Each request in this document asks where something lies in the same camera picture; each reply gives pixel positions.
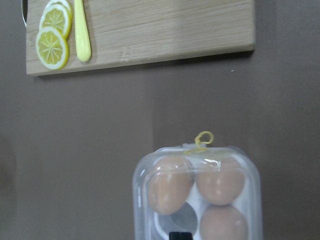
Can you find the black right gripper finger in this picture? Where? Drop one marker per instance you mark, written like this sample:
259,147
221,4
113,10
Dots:
175,235

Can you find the brown egg from bowl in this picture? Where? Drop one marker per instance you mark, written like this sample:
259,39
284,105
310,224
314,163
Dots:
169,188

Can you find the clear plastic egg box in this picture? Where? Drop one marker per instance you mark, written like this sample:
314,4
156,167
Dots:
149,225

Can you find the brown egg rear left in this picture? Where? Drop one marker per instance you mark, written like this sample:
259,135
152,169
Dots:
223,223

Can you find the brown egg front left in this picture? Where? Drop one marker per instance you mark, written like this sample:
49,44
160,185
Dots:
220,181

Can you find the wooden cutting board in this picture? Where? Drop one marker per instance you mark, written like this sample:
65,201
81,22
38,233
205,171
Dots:
133,32

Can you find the yellow plastic knife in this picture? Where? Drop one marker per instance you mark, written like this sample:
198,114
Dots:
82,39

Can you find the lemon slice under middle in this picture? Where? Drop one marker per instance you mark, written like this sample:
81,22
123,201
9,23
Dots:
64,3

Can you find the metal board handle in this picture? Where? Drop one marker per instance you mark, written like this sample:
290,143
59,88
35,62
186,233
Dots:
24,8

